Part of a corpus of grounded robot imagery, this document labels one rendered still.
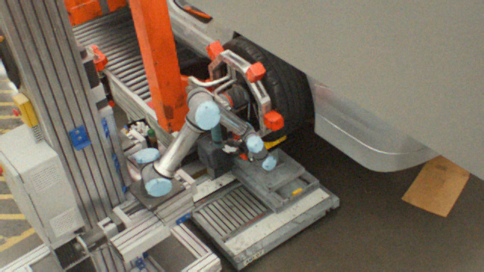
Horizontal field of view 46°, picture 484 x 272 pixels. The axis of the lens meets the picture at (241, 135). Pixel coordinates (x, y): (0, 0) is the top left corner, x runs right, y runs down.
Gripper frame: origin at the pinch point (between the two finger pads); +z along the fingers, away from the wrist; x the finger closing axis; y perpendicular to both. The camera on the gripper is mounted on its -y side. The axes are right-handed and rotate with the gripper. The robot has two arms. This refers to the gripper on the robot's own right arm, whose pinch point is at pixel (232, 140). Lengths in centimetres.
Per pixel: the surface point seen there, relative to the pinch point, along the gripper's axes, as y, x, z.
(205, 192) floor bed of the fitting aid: -67, 22, 54
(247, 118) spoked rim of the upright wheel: -28, -26, 35
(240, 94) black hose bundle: 13.0, -20.7, 7.8
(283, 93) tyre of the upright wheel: 2.1, -38.0, -3.9
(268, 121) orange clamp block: -4.5, -22.0, -4.9
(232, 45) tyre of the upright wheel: 22, -41, 34
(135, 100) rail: -31, 7, 139
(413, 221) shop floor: -114, -55, -50
